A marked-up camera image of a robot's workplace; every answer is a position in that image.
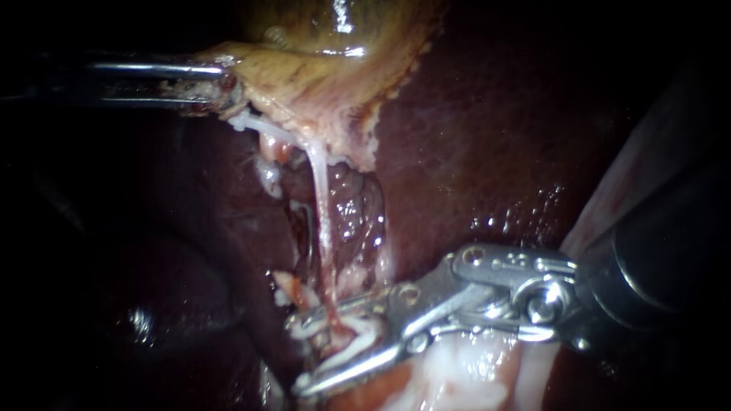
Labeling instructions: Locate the right arm instrument jaw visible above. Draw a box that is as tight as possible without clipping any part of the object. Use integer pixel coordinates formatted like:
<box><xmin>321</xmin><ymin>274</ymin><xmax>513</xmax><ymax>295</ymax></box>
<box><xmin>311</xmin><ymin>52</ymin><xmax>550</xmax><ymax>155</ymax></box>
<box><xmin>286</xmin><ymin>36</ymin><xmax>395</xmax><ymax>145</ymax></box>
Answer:
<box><xmin>291</xmin><ymin>287</ymin><xmax>499</xmax><ymax>400</ymax></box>
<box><xmin>285</xmin><ymin>252</ymin><xmax>477</xmax><ymax>341</ymax></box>

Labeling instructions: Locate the left arm instrument jaw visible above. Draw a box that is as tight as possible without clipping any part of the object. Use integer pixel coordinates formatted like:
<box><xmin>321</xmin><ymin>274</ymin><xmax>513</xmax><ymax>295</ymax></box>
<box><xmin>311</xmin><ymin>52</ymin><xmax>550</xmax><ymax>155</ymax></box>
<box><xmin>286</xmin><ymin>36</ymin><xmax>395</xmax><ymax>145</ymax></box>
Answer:
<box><xmin>40</xmin><ymin>52</ymin><xmax>236</xmax><ymax>84</ymax></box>
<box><xmin>62</xmin><ymin>84</ymin><xmax>244</xmax><ymax>119</ymax></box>

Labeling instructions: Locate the right arm instrument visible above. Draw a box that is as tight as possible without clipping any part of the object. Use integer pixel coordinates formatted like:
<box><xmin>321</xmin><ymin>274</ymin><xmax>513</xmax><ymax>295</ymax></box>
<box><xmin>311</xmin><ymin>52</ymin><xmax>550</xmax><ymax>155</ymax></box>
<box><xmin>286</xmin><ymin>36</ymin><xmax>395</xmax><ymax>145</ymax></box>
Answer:
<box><xmin>454</xmin><ymin>244</ymin><xmax>594</xmax><ymax>352</ymax></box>

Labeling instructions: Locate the white clip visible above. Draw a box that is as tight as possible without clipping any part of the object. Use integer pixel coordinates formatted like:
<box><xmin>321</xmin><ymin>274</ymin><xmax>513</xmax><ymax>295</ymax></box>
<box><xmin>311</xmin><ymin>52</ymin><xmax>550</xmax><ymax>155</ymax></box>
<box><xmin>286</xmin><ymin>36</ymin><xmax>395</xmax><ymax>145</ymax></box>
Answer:
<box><xmin>289</xmin><ymin>314</ymin><xmax>388</xmax><ymax>368</ymax></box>

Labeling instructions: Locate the gallbladder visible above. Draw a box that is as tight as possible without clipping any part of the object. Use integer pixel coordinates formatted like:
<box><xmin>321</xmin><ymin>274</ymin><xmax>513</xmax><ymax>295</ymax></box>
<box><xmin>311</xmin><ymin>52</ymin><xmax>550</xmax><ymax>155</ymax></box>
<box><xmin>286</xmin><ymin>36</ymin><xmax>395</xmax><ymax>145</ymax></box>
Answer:
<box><xmin>191</xmin><ymin>0</ymin><xmax>449</xmax><ymax>172</ymax></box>

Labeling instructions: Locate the pale fatty tissue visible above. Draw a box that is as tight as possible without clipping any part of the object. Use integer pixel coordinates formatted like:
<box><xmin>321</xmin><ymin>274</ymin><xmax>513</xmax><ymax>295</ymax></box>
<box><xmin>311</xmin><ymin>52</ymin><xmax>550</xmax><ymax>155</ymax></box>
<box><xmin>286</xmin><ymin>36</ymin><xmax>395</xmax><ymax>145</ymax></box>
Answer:
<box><xmin>271</xmin><ymin>269</ymin><xmax>318</xmax><ymax>311</ymax></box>
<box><xmin>254</xmin><ymin>158</ymin><xmax>286</xmax><ymax>201</ymax></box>
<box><xmin>319</xmin><ymin>328</ymin><xmax>563</xmax><ymax>411</ymax></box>

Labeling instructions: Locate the dark red liver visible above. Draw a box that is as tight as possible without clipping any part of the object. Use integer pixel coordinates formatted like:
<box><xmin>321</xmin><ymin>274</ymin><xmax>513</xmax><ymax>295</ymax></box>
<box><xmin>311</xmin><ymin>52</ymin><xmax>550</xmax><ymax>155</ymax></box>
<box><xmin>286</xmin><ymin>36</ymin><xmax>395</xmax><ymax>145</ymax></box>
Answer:
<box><xmin>22</xmin><ymin>0</ymin><xmax>704</xmax><ymax>411</ymax></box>

